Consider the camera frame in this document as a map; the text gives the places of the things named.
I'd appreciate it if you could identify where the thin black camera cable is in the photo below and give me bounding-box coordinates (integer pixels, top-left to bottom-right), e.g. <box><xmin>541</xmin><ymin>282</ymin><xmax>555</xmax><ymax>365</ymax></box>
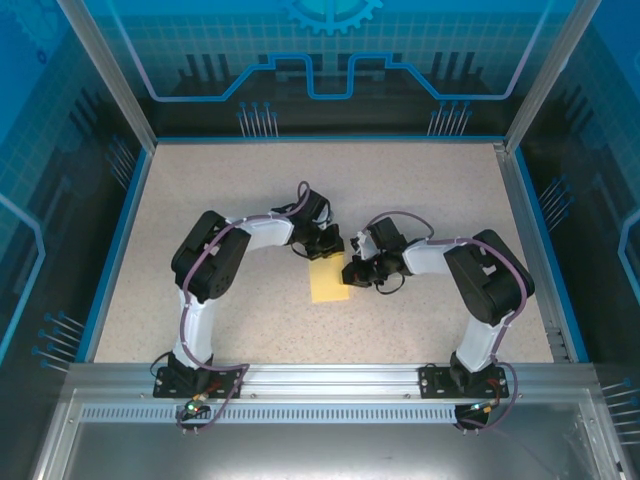
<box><xmin>374</xmin><ymin>272</ymin><xmax>406</xmax><ymax>296</ymax></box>

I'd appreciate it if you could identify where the cable connector plug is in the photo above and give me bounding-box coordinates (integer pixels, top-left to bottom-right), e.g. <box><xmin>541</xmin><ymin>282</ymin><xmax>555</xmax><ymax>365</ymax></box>
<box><xmin>467</xmin><ymin>398</ymin><xmax>502</xmax><ymax>417</ymax></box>
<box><xmin>180</xmin><ymin>392</ymin><xmax>209</xmax><ymax>420</ymax></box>

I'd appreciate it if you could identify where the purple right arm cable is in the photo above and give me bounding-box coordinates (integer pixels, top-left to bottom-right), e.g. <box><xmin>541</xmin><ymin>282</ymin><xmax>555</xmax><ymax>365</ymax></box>
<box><xmin>367</xmin><ymin>210</ymin><xmax>532</xmax><ymax>434</ymax></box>

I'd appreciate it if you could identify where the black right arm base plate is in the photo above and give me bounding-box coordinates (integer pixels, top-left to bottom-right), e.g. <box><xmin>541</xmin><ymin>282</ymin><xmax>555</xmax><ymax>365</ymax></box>
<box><xmin>418</xmin><ymin>364</ymin><xmax>507</xmax><ymax>400</ymax></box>

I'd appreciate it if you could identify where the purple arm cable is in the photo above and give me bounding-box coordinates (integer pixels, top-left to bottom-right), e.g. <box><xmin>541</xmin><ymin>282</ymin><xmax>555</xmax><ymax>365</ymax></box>
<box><xmin>175</xmin><ymin>180</ymin><xmax>312</xmax><ymax>436</ymax></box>
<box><xmin>367</xmin><ymin>210</ymin><xmax>532</xmax><ymax>434</ymax></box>

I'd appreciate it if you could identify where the aluminium mounting rail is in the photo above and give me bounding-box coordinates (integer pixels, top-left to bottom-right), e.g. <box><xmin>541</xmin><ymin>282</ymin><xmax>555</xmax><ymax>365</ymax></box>
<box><xmin>64</xmin><ymin>362</ymin><xmax>599</xmax><ymax>401</ymax></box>

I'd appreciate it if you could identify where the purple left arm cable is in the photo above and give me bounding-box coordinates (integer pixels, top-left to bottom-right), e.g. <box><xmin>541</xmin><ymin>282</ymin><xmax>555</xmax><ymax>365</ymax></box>
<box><xmin>175</xmin><ymin>180</ymin><xmax>312</xmax><ymax>436</ymax></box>

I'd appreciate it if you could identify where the aluminium frame post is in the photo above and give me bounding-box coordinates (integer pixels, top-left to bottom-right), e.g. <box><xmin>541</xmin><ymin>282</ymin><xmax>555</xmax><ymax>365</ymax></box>
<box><xmin>502</xmin><ymin>0</ymin><xmax>604</xmax><ymax>154</ymax></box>
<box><xmin>54</xmin><ymin>0</ymin><xmax>159</xmax><ymax>151</ymax></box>

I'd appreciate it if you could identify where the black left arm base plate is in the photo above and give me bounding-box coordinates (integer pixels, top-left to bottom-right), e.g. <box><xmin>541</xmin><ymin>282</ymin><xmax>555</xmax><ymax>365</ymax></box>
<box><xmin>152</xmin><ymin>366</ymin><xmax>246</xmax><ymax>400</ymax></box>

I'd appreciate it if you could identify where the aluminium side rail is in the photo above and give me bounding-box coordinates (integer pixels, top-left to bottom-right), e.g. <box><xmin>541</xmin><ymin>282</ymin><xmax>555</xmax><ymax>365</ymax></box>
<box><xmin>492</xmin><ymin>142</ymin><xmax>576</xmax><ymax>364</ymax></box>

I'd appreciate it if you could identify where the yellow cloth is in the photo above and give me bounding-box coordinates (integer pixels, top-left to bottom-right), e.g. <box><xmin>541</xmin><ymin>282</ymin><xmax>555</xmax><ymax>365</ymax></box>
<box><xmin>308</xmin><ymin>252</ymin><xmax>352</xmax><ymax>304</ymax></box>

